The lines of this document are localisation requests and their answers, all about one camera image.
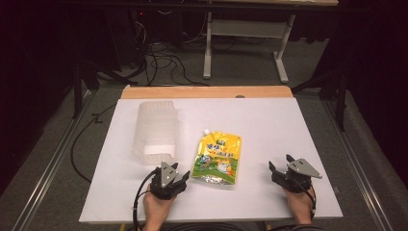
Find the white table sheet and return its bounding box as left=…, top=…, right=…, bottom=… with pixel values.
left=78, top=97, right=344, bottom=224

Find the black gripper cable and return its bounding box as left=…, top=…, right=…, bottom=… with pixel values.
left=307, top=184, right=318, bottom=220
left=132, top=167, right=161, bottom=231

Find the person's left hand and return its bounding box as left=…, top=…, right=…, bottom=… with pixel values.
left=142, top=183, right=178, bottom=225

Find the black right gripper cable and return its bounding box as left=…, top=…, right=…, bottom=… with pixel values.
left=307, top=184, right=318, bottom=220

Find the black floor cable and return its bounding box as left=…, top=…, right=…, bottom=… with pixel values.
left=70, top=103, right=117, bottom=185

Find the person's dark clothing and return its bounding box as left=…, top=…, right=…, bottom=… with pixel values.
left=162, top=220, right=268, bottom=231

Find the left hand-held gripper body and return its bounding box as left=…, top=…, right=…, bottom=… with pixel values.
left=149, top=161, right=188, bottom=201

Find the black metal stand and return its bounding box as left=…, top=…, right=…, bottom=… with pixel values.
left=291, top=68, right=350, bottom=133
left=70, top=59, right=139, bottom=120

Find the person's right hand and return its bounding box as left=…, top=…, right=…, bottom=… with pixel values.
left=281, top=185, right=315, bottom=225

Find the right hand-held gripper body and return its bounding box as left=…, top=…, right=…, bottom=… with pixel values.
left=270, top=158, right=323, bottom=194

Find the aluminium floor rail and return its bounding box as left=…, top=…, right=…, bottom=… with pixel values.
left=321, top=97, right=391, bottom=231
left=11, top=88, right=99, bottom=231

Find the tangle of black floor cables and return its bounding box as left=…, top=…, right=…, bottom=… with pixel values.
left=129, top=18, right=211, bottom=88

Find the yellow spouted food pouch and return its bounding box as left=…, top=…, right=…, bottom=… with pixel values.
left=191, top=128, right=243, bottom=186

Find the translucent plastic container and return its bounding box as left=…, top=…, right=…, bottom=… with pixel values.
left=132, top=99, right=179, bottom=167

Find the white metal desk frame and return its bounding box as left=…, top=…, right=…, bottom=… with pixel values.
left=202, top=0, right=340, bottom=85

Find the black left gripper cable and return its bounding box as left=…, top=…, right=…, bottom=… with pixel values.
left=132, top=167, right=161, bottom=231

